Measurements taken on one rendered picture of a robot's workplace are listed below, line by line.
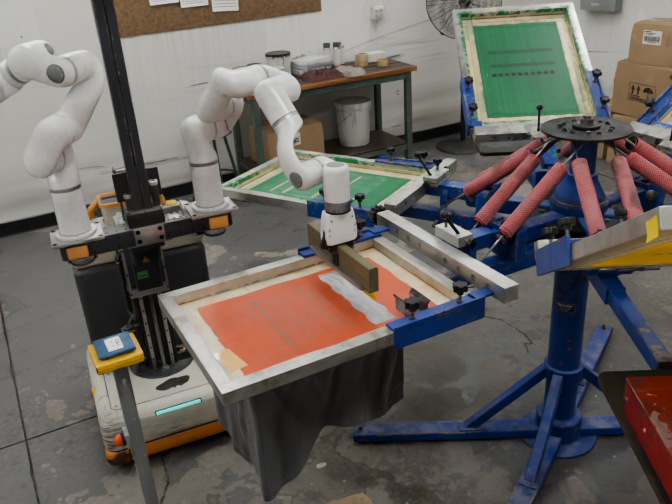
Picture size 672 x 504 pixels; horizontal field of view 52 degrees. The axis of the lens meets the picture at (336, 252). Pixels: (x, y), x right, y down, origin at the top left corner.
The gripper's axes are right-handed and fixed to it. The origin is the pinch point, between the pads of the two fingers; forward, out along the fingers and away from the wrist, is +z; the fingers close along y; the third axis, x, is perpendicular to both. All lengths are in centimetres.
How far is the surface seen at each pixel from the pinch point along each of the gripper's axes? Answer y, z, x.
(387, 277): -18.1, 14.0, -3.7
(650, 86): -375, 41, -196
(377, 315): -2.9, 13.3, 15.3
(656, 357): -54, 16, 68
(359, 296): -4.2, 13.5, 2.5
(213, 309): 35.8, 14.2, -16.2
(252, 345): 33.2, 14.0, 8.9
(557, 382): -88, 77, 6
